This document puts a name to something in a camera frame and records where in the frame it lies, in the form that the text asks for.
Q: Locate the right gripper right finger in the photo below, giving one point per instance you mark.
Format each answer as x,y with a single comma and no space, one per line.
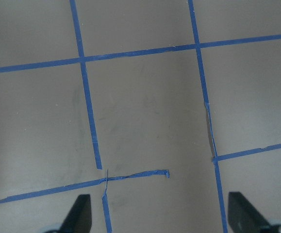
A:
243,217

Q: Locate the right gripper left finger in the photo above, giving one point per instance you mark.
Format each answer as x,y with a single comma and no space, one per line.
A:
79,218

